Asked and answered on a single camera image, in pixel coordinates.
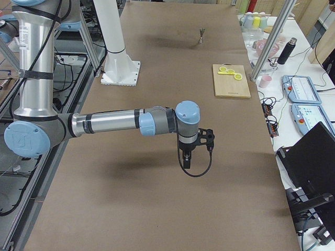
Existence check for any yellow cup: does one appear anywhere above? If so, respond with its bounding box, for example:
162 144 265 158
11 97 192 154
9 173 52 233
252 16 261 29

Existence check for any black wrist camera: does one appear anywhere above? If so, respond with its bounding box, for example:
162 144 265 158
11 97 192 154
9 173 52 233
196 128 215 153

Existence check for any steel measuring jigger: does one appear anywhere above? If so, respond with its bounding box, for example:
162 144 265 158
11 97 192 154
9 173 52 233
198 28 206 44

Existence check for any black water bottle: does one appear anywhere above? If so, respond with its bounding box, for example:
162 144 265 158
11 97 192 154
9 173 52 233
277 37 297 65

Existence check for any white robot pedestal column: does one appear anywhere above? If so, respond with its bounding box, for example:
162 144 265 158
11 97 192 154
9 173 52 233
94 0 141 86

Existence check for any pale green cup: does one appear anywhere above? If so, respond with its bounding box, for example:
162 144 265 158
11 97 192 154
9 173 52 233
259 16 267 30

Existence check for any yellow lemon slice far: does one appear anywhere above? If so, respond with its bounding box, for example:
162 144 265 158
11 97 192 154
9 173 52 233
219 66 227 72

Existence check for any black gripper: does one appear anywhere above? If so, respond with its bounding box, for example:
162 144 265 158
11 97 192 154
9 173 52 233
178 141 195 169

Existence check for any grey blue cup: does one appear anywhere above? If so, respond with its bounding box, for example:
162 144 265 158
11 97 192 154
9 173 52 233
242 15 254 29

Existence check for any wooden cutting board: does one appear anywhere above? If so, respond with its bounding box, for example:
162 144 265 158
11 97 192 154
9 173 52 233
212 64 251 99

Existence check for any near teach pendant tablet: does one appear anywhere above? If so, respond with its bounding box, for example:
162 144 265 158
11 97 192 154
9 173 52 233
291 103 334 135

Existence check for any orange black power strip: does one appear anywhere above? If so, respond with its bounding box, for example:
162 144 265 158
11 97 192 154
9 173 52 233
262 103 279 138

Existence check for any aluminium frame post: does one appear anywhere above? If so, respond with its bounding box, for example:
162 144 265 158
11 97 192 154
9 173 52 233
250 0 296 82

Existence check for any black camera cable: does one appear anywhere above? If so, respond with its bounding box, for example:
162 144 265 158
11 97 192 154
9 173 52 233
176 130 213 177

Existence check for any pink bowl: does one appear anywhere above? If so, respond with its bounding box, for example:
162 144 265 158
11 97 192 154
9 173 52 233
254 39 281 56

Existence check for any teach pendant tablet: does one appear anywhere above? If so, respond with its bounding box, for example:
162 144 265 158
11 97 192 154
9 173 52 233
282 75 322 104
291 103 334 135

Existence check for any far teach pendant tablet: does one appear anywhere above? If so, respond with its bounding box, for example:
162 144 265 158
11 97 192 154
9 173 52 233
282 75 322 104

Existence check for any pink plastic cup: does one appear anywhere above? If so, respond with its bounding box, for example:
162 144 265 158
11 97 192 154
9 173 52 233
259 75 272 89

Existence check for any black laptop monitor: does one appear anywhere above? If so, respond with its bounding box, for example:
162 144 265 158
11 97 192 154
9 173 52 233
276 122 334 196

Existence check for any yellow lemon slice near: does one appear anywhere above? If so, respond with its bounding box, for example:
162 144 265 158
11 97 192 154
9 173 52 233
234 73 243 81

